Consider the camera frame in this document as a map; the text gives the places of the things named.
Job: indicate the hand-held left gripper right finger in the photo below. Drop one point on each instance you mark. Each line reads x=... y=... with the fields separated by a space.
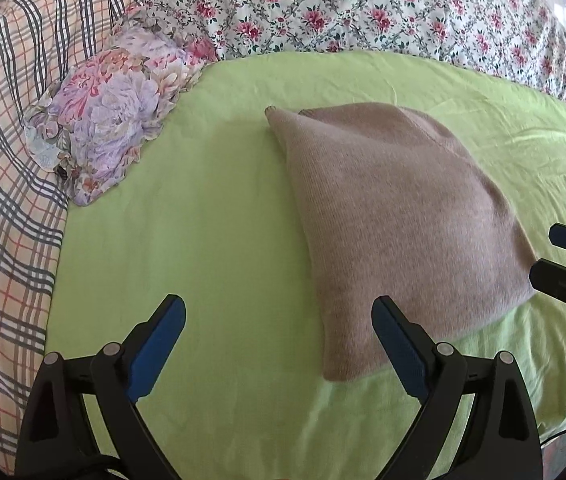
x=403 y=350

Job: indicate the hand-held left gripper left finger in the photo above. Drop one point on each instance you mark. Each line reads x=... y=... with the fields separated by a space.
x=158 y=345

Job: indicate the beige knitted sweater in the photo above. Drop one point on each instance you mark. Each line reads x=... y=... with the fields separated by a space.
x=388 y=220

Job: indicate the green bed sheet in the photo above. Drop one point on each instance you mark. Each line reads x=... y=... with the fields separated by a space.
x=203 y=210

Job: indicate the plaid blanket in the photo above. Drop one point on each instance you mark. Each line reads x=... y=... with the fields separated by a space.
x=3 y=210

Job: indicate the purple floral pillow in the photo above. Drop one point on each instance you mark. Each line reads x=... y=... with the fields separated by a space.
x=113 y=105

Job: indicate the white floral quilt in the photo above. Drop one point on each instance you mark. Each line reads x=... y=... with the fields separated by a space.
x=363 y=10

